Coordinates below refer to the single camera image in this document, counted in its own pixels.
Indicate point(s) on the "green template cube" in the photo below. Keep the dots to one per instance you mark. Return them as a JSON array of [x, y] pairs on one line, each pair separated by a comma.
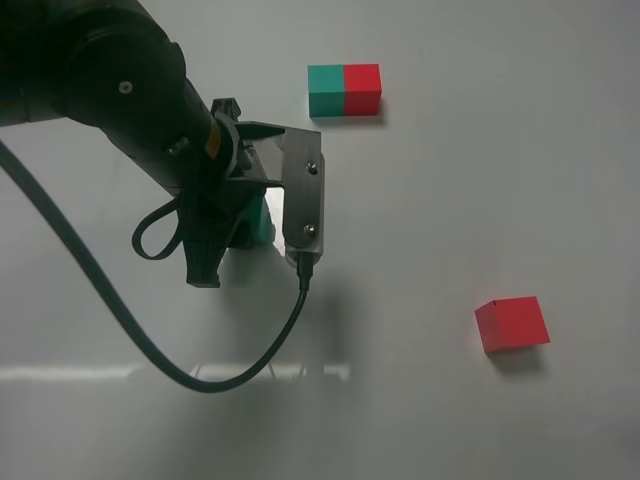
[[326, 90]]

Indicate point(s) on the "red template cube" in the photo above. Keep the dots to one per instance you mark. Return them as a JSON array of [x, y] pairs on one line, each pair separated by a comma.
[[363, 89]]

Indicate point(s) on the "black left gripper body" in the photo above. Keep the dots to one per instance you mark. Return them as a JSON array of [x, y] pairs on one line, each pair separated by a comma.
[[244, 160]]

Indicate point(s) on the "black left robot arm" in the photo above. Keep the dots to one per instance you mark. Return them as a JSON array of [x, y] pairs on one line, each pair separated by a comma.
[[110, 66]]

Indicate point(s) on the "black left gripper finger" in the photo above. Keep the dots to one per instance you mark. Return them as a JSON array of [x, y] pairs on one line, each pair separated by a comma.
[[206, 235]]

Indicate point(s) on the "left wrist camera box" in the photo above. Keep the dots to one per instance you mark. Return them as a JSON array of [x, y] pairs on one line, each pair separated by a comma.
[[303, 180]]

